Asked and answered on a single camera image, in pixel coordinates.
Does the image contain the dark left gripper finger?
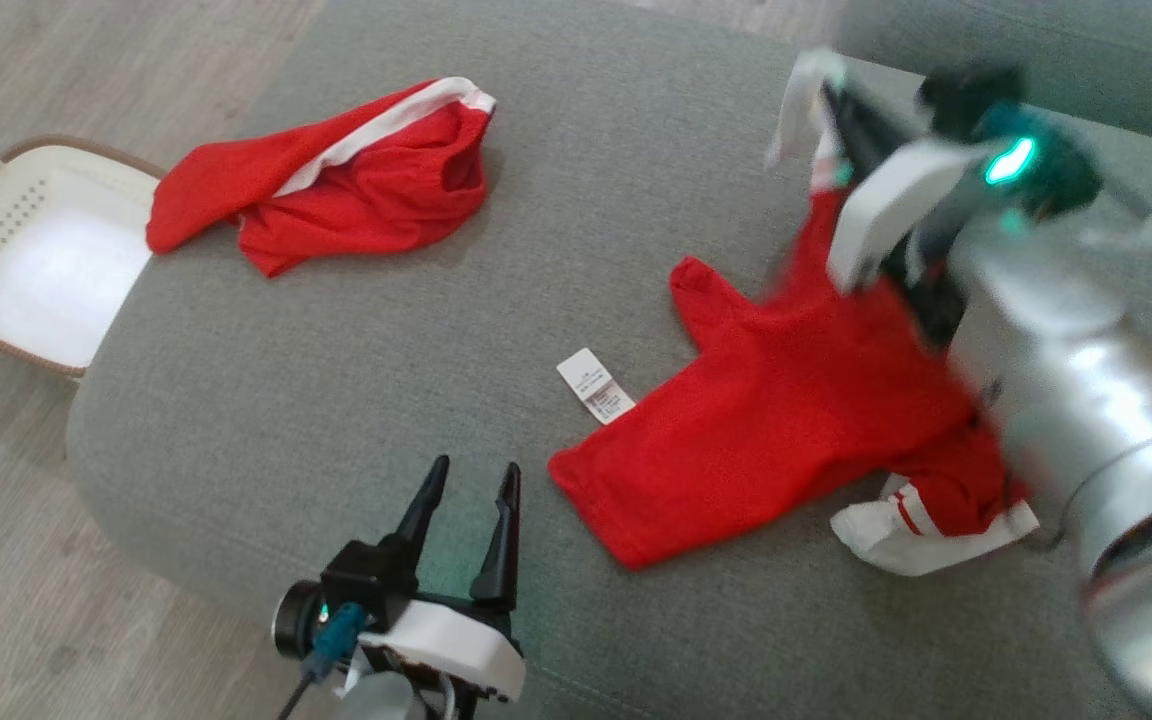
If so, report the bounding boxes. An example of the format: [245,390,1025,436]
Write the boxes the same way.
[380,455,451,574]
[470,461,523,612]

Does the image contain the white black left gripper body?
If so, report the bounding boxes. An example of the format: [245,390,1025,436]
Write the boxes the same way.
[360,589,528,720]

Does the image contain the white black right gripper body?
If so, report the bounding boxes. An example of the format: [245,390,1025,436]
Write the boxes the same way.
[826,138,999,347]

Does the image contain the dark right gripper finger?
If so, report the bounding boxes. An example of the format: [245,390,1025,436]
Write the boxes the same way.
[835,84,923,162]
[820,84,898,182]

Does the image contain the red shirt white striped cuffs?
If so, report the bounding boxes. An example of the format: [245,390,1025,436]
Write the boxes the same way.
[548,48,1042,579]

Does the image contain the red shorts white side stripe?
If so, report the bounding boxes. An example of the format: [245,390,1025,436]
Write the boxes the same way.
[146,77,497,279]

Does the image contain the large grey sofa seat cushion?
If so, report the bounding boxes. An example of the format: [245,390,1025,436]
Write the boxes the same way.
[66,0,1152,720]

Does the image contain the grey piped sofa cushion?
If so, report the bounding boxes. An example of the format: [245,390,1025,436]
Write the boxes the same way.
[836,0,1152,154]

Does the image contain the white plastic laundry basket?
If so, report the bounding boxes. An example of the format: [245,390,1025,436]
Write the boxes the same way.
[0,134,168,380]

